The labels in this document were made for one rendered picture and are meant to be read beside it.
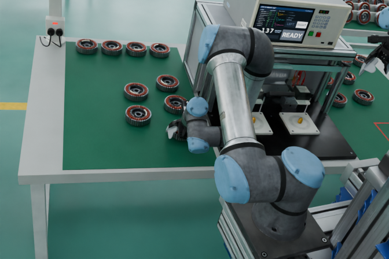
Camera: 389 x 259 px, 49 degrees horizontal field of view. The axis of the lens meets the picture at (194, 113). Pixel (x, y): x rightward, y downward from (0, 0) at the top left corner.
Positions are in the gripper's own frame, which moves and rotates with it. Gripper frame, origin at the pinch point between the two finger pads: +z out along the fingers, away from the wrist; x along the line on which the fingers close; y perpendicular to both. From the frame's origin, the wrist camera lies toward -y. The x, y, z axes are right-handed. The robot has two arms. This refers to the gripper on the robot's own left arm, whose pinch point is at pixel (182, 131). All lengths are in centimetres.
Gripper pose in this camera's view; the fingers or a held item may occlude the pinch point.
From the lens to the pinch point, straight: 183.7
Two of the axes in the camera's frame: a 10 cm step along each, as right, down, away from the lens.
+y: -0.3, 9.3, -3.8
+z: -2.0, 3.6, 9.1
